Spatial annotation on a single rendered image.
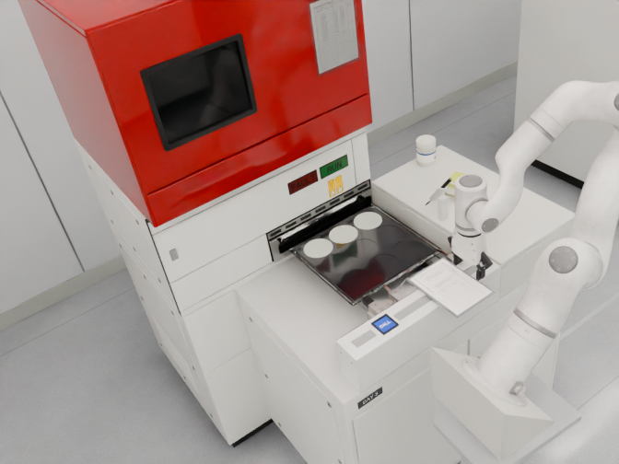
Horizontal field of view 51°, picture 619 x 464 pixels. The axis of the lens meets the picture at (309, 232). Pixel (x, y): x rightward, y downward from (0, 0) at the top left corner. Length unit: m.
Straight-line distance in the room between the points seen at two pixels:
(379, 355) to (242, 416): 0.99
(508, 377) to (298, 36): 1.09
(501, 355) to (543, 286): 0.20
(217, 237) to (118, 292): 1.69
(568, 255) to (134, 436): 2.06
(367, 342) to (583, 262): 0.60
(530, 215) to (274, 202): 0.83
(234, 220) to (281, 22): 0.64
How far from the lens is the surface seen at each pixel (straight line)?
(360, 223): 2.31
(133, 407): 3.15
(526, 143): 1.80
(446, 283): 1.96
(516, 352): 1.72
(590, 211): 1.72
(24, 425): 3.33
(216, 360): 2.42
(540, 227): 2.18
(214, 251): 2.14
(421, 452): 2.37
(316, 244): 2.25
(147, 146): 1.82
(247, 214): 2.13
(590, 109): 1.75
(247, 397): 2.64
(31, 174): 3.47
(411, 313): 1.89
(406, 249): 2.19
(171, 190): 1.90
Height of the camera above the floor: 2.32
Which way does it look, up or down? 38 degrees down
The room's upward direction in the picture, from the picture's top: 10 degrees counter-clockwise
